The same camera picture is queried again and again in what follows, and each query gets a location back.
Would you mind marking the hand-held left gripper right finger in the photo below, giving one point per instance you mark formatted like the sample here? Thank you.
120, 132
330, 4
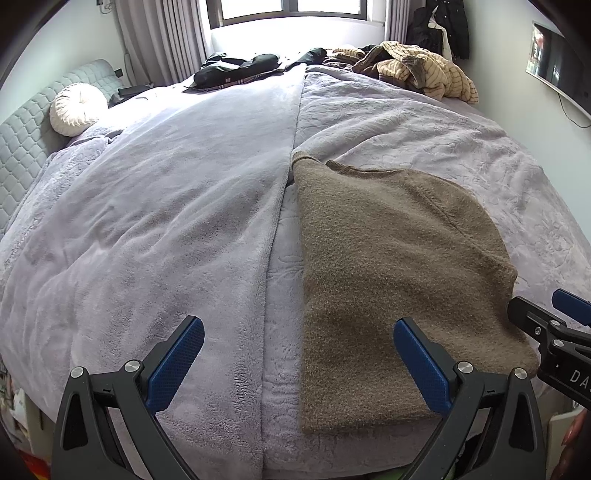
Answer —
422, 364

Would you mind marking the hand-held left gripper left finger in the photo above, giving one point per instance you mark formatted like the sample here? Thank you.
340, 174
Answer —
178, 364

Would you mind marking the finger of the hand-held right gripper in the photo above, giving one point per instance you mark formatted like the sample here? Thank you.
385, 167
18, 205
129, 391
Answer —
528, 314
572, 302

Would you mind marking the brown knit sweater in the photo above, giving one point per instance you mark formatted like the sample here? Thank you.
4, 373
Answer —
392, 277

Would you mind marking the person's right hand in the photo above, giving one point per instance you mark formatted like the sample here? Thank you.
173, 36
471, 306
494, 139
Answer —
571, 427

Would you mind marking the white box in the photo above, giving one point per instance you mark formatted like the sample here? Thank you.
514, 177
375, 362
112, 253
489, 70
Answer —
556, 429

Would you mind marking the lavender fleece blanket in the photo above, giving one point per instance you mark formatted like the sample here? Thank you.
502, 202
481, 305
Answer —
161, 207

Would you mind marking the colourful printed bag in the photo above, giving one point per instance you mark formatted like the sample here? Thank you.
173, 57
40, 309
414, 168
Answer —
18, 415

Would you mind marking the lavender embossed bed cover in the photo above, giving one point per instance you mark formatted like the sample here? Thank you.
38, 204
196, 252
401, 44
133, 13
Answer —
415, 129

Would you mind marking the cream striped garment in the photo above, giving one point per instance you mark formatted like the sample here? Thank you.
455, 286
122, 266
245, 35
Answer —
443, 74

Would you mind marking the round white pleated pillow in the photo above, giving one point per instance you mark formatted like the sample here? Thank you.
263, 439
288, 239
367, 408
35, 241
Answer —
76, 110

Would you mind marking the grey quilted headboard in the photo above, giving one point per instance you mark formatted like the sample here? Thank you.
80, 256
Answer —
23, 138

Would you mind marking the dark cloth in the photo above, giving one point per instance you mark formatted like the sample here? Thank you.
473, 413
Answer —
131, 91

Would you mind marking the white hanging garment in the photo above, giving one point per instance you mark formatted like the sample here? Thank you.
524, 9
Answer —
441, 41

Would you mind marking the black hanging coat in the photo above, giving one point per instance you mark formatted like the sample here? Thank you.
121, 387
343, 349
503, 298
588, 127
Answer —
419, 27
455, 27

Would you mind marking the dark brown garment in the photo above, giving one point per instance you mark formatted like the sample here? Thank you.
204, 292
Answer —
364, 67

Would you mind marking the black jacket with striped trim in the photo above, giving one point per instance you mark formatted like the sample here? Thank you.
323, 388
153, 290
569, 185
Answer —
231, 69

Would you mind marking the tan striped garment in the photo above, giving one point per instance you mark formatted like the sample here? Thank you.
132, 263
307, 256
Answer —
344, 54

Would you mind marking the grey curtain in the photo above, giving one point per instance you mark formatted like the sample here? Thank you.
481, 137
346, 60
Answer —
399, 21
161, 41

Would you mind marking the black garment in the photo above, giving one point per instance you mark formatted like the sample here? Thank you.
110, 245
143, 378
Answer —
309, 56

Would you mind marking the dark framed window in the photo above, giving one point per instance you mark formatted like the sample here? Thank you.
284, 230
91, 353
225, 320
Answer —
295, 5

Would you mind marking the wall-mounted television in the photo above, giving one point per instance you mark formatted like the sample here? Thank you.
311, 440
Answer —
558, 60

